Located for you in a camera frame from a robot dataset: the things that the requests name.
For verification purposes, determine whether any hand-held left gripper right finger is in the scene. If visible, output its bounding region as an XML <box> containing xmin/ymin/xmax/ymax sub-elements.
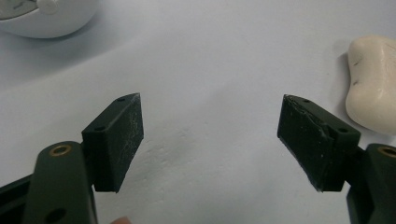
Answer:
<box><xmin>276</xmin><ymin>94</ymin><xmax>396</xmax><ymax>224</ymax></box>

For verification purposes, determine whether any cream soap bar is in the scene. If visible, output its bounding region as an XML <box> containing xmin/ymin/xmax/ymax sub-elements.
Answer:
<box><xmin>345</xmin><ymin>35</ymin><xmax>396</xmax><ymax>135</ymax></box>

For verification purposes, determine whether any white soap dish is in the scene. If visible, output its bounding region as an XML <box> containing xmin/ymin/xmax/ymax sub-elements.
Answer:
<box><xmin>0</xmin><ymin>0</ymin><xmax>100</xmax><ymax>39</ymax></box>

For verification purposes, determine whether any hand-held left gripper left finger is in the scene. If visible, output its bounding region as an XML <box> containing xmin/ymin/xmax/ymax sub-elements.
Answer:
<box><xmin>21</xmin><ymin>92</ymin><xmax>145</xmax><ymax>224</ymax></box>

